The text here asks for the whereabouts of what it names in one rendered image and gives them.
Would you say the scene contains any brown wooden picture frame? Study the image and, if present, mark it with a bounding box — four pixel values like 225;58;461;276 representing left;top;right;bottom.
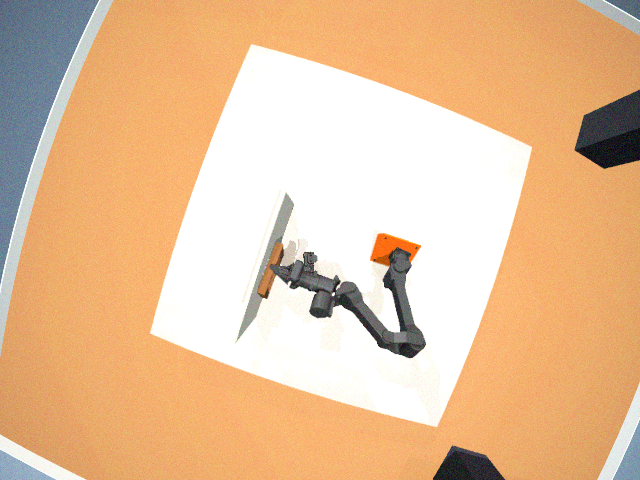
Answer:
257;242;284;299

